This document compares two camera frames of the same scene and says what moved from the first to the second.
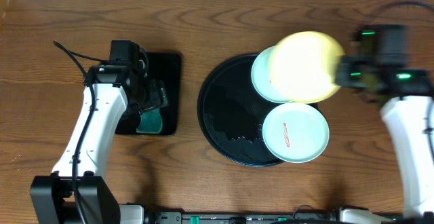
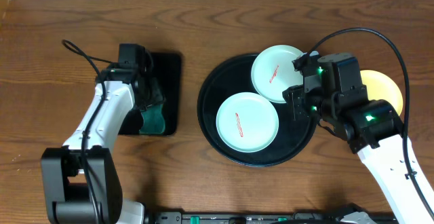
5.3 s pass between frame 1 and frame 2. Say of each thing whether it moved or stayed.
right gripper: moved
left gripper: stayed
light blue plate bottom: moved
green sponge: stayed
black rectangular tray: stayed
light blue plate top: stayed
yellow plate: moved
